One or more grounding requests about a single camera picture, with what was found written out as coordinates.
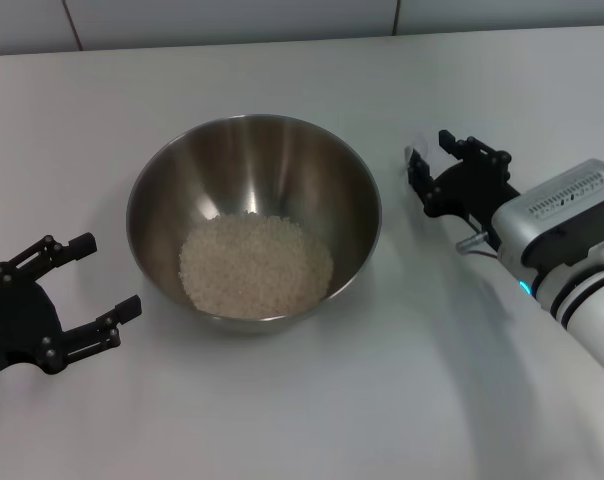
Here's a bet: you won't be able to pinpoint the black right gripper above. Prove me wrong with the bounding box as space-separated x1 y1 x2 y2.
406 128 523 234

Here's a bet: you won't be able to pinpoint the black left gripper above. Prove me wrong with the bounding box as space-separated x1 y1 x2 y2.
0 232 143 384

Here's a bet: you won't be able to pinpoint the white rice grains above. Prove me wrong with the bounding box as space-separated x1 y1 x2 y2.
178 212 335 320

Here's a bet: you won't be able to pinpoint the stainless steel mixing bowl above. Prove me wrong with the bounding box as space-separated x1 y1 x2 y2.
125 113 383 335

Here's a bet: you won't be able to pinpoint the right gripper connector cable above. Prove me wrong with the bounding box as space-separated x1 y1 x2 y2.
455 219 503 261

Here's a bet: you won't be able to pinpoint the silver vented wrist camera box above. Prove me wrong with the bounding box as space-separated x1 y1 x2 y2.
516 158 604 271

